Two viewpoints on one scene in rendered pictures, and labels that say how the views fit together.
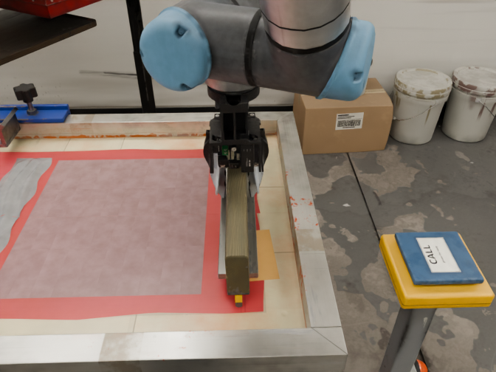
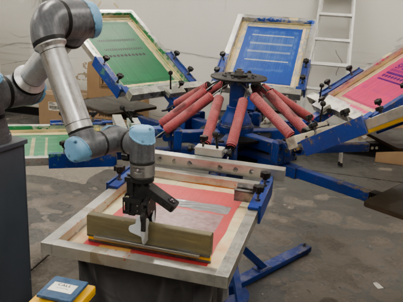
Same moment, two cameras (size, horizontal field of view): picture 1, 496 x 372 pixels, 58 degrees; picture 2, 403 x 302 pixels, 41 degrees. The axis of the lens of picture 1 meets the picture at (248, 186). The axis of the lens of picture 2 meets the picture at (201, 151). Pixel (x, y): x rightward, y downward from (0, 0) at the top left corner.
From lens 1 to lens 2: 1.82 m
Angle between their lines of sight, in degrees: 92
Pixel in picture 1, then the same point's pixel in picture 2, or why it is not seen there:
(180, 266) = not seen: hidden behind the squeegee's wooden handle
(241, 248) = (92, 213)
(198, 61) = not seen: hidden behind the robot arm
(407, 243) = (77, 282)
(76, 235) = (159, 216)
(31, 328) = (116, 207)
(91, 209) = (176, 220)
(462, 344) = not seen: outside the picture
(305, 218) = (114, 252)
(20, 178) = (209, 206)
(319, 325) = (57, 240)
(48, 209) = (182, 212)
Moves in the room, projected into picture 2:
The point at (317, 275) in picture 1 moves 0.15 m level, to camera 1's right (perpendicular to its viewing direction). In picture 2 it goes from (78, 245) to (51, 269)
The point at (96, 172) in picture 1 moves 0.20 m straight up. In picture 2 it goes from (206, 223) to (210, 169)
